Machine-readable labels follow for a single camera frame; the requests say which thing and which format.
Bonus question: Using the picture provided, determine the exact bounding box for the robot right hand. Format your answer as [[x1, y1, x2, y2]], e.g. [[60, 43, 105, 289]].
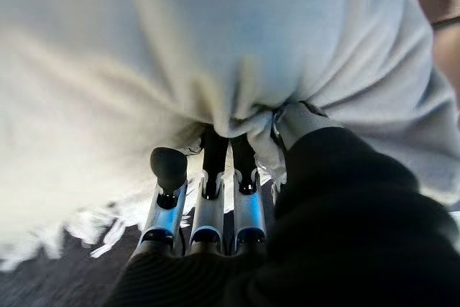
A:
[[106, 101, 460, 307]]

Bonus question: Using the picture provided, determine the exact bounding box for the white fringed cushion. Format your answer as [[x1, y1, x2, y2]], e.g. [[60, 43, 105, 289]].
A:
[[0, 0, 460, 272]]

